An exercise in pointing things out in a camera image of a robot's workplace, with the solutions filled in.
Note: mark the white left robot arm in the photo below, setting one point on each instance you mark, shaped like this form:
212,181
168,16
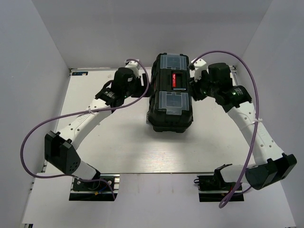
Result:
61,147

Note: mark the black plastic toolbox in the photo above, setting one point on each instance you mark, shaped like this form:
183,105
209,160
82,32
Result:
170,102

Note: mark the blue label left corner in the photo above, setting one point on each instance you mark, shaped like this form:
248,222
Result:
79,73

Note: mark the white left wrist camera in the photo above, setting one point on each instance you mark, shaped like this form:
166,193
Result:
134,66

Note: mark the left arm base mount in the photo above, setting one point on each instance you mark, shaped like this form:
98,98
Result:
95,191

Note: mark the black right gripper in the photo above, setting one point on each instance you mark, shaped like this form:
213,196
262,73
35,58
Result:
194,87

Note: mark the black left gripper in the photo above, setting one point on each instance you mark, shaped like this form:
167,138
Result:
140,93

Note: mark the aluminium table edge rail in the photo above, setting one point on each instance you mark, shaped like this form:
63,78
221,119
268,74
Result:
234,75

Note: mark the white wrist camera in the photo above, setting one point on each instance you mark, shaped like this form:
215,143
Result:
134,66
199,66

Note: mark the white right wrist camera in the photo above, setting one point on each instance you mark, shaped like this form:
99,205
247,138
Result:
199,66

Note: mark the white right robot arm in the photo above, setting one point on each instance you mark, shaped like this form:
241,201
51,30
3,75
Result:
271,163

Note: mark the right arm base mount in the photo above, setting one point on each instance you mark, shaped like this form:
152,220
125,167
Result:
212,190

